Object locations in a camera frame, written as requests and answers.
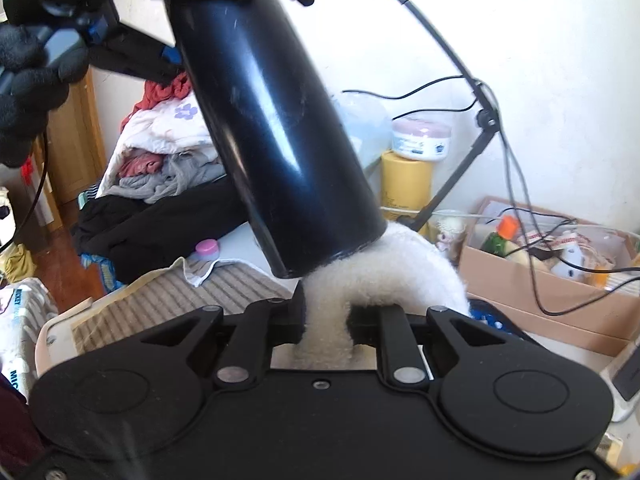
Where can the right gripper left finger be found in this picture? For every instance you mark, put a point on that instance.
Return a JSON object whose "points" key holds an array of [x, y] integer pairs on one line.
{"points": [[245, 341]]}

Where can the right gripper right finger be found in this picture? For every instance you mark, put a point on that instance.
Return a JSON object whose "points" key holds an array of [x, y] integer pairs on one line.
{"points": [[387, 329]]}

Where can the white terry cloth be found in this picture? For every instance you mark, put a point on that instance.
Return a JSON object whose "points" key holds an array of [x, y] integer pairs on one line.
{"points": [[401, 268]]}

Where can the black thermos bottle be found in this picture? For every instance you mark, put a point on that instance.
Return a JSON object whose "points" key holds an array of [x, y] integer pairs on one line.
{"points": [[277, 132]]}

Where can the black gloved hand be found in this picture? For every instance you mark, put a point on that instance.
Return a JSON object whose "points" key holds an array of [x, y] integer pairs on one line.
{"points": [[35, 89]]}

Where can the blue patterned pouch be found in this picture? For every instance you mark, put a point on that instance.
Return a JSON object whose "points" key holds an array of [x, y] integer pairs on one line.
{"points": [[483, 311]]}

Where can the striped beige towel mat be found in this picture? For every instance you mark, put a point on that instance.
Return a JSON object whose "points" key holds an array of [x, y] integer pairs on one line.
{"points": [[162, 295]]}

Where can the pink capped bottle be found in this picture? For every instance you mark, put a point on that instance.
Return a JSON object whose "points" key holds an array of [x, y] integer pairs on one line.
{"points": [[207, 250]]}

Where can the small doll figurine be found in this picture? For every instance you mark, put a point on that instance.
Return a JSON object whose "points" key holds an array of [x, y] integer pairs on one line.
{"points": [[450, 235]]}

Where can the black garment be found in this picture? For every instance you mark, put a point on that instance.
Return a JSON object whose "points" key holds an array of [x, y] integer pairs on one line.
{"points": [[137, 238]]}

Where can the green orange capped bottle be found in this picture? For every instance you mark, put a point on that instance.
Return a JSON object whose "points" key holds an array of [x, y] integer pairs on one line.
{"points": [[495, 243]]}

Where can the yellow cylindrical canister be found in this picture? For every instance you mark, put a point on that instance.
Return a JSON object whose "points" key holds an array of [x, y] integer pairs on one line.
{"points": [[406, 187]]}

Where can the pile of clothes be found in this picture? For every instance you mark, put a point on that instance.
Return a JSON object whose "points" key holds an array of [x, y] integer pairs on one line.
{"points": [[163, 147]]}

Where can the brown cardboard box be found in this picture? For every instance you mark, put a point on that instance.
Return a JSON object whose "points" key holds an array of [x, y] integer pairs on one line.
{"points": [[533, 300]]}

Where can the white power strip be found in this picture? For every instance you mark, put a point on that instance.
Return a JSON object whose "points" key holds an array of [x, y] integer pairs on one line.
{"points": [[622, 377]]}

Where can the pink lidded cream jar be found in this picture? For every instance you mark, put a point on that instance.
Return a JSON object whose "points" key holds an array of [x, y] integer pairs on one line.
{"points": [[420, 139]]}

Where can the blue white tissue pack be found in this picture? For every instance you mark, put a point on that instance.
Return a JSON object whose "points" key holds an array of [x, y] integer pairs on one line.
{"points": [[367, 124]]}

